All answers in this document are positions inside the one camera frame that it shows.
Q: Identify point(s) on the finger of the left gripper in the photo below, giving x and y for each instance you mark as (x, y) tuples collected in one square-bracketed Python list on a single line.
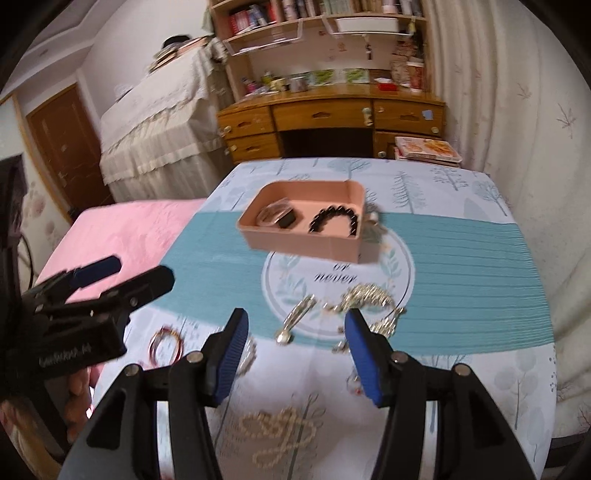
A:
[(122, 298), (58, 288)]

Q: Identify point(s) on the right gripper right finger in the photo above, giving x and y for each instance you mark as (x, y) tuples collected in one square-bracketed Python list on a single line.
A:
[(474, 441)]

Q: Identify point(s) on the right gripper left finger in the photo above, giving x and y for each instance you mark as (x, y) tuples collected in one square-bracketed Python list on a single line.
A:
[(120, 439)]

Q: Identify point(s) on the silver hair clip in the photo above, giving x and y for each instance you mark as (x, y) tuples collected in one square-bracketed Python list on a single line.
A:
[(285, 335)]

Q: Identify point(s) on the pink jewelry box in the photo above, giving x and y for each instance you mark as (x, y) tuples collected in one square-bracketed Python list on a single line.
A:
[(329, 219)]

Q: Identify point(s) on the person's left hand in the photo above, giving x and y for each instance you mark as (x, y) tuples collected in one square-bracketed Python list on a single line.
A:
[(23, 432)]

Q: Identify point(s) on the pink blanket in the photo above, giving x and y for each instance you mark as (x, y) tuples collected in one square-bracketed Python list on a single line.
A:
[(139, 233)]

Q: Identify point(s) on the brown wooden door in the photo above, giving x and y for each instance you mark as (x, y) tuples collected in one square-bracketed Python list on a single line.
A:
[(70, 149)]

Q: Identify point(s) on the lace covered piano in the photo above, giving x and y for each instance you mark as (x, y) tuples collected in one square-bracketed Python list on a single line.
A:
[(162, 140)]

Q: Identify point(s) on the tree print tablecloth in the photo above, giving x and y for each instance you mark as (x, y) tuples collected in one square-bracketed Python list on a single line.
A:
[(444, 272)]

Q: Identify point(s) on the wooden desk with drawers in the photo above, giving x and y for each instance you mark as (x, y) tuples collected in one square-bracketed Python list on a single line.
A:
[(329, 121)]

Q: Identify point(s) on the wooden bookshelf hutch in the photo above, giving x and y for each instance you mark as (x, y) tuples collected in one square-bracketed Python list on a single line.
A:
[(269, 39)]

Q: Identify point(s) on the orange picture book box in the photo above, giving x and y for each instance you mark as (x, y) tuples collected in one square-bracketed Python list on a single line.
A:
[(428, 150)]

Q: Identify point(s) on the red small tray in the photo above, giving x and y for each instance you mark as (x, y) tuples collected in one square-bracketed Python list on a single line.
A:
[(387, 86)]

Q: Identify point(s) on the cream patterned curtain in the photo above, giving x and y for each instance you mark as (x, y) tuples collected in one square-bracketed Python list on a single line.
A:
[(519, 110)]

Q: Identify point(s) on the white box on rack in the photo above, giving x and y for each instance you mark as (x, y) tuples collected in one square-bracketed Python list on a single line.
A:
[(367, 25)]

